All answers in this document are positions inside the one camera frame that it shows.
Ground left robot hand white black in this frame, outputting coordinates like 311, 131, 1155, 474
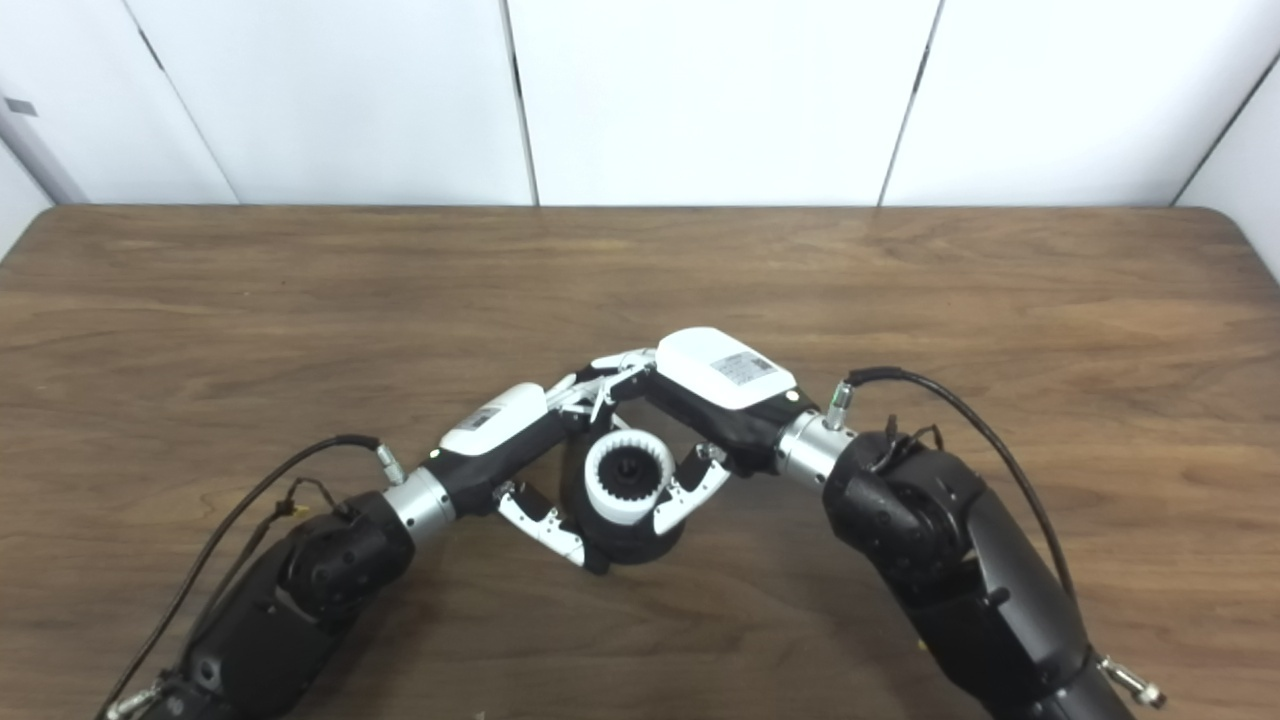
435, 372, 627, 577

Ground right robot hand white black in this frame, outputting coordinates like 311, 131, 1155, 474
590, 327, 822, 537

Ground white ring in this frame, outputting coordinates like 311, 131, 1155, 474
583, 428, 677, 527

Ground round black part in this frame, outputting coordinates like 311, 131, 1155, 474
558, 432, 691, 567

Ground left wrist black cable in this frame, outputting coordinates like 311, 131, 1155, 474
95, 433, 407, 720

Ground right arm thin wire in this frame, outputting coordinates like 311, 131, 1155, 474
873, 414, 947, 473

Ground arm thin wire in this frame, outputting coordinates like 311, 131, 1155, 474
263, 476, 347, 523
873, 414, 947, 473

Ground left arm thin wire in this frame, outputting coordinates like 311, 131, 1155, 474
263, 476, 347, 523

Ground grey wall corner post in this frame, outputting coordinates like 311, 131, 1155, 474
0, 88, 89, 206

